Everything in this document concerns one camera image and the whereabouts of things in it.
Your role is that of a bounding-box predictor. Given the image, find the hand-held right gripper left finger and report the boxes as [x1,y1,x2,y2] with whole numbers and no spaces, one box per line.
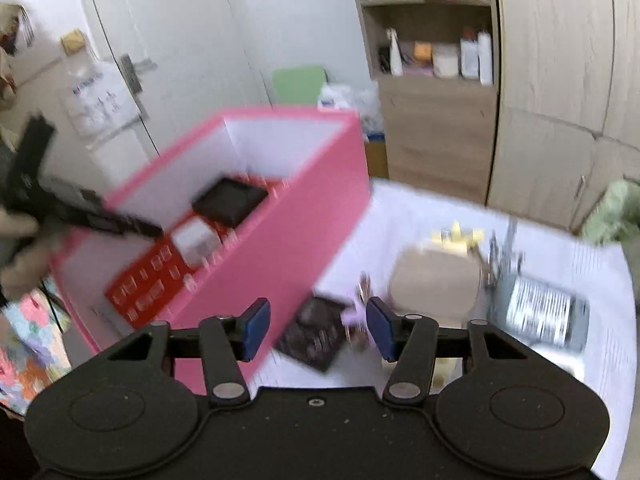
[107,297,272,408]

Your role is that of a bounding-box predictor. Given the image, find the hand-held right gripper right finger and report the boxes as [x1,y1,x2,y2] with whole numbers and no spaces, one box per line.
[366,296,530,407]

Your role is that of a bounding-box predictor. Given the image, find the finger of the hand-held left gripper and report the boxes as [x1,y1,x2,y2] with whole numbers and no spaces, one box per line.
[75,187,164,239]

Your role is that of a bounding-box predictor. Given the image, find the black battery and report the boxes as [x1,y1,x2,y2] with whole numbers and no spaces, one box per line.
[274,295,352,374]

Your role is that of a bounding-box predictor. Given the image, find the rounded off-white device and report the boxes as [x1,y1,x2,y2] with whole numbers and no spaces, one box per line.
[389,245,483,321]

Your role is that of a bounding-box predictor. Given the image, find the pink cardboard box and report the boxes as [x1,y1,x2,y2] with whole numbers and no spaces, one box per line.
[50,107,373,396]

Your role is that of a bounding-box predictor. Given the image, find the person's left hand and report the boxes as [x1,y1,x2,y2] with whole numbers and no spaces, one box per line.
[0,209,67,302]

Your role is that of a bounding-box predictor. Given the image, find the small purple object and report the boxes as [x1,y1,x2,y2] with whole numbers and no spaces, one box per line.
[340,272,377,347]

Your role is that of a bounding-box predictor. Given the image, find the white portable router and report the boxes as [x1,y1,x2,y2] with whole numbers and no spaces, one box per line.
[171,221,222,267]

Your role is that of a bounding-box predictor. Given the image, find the white plastic bag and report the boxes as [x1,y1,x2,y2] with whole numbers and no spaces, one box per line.
[59,59,142,137]

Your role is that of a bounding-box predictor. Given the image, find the black rectangular case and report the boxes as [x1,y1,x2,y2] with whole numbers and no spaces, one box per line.
[192,176,269,226]

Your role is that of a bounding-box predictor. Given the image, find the yellow plastic object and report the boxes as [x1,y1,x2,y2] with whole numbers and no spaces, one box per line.
[432,220,486,257]

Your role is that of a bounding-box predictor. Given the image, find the metal stand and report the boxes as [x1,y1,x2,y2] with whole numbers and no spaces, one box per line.
[487,219,526,287]

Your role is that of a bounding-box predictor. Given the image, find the colourful floral cloth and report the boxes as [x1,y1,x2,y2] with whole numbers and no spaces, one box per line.
[0,287,73,413]

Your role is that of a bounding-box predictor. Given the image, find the grey device with label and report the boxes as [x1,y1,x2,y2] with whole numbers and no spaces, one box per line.
[505,277,591,351]

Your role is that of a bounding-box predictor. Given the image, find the white door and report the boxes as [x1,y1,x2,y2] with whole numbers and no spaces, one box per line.
[72,0,273,163]

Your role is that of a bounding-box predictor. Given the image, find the wooden shelf cabinet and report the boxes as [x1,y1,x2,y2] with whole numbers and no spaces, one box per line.
[345,0,501,202]

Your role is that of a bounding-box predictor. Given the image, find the white patterned cloth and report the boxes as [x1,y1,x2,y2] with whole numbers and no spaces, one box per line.
[255,180,638,478]

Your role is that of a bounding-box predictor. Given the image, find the green folding board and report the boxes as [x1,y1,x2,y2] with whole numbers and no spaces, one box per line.
[272,65,329,109]

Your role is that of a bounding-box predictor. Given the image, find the plastic wrapped packages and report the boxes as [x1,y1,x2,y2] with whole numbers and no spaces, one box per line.
[317,81,385,135]

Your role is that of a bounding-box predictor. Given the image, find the green cloth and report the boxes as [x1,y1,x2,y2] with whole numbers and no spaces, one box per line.
[581,179,640,247]

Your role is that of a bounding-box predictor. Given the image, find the white tube bottle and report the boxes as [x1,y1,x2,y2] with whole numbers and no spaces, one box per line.
[387,29,404,76]

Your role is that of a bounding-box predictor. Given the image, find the white jar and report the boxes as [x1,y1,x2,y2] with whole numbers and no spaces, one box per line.
[432,45,460,79]

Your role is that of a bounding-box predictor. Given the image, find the white labelled canister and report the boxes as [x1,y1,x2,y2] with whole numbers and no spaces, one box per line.
[460,35,480,80]

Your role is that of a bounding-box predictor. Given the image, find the white paper roll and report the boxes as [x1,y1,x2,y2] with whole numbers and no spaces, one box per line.
[477,31,495,85]

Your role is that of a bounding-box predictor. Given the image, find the wooden wardrobe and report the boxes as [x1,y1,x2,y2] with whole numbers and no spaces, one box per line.
[486,0,640,233]

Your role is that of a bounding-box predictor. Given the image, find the metal door handle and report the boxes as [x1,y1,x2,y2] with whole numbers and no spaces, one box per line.
[119,54,157,96]

